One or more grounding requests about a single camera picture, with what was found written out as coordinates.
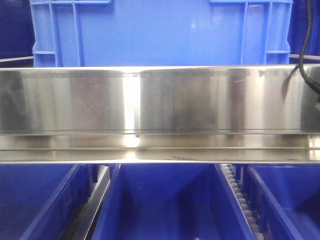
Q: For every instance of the steel divider rail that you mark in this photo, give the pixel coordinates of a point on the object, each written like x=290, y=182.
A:
x=84, y=223

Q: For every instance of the lower blue bin left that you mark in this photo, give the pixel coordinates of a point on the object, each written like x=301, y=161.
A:
x=39, y=201

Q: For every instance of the lower blue bin centre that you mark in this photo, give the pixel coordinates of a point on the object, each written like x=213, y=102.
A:
x=171, y=201

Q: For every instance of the steel shelf front rail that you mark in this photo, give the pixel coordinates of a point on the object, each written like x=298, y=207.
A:
x=172, y=114

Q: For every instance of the white roller track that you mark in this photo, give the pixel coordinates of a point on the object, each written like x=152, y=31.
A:
x=230, y=174

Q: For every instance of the large blue bin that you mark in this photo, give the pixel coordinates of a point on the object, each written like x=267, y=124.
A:
x=83, y=33

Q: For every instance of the lower blue bin right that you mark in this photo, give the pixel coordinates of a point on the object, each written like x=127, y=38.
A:
x=285, y=200

